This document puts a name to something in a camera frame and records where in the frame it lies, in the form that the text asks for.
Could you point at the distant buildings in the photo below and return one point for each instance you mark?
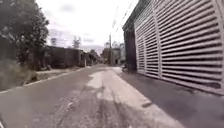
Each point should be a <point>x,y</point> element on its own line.
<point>116,55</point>

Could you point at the pole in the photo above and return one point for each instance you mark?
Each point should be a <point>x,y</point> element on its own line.
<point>110,50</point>

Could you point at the grey concrete road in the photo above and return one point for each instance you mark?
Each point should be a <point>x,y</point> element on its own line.
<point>100,100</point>

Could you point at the small distant tree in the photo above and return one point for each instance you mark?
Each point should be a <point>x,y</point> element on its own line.
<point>77,42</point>

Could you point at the pale kerb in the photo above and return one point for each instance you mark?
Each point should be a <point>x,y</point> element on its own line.
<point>50,77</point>

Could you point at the large leafy tree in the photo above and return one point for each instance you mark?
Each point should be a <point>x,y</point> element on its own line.
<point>23,30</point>

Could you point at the overgrown verge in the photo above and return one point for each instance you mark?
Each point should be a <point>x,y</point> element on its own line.
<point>15,75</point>

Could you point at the dark long wall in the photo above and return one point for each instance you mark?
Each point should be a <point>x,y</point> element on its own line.
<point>65,57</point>

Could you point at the pale slatted wall building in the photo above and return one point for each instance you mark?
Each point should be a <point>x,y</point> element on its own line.
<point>186,43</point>

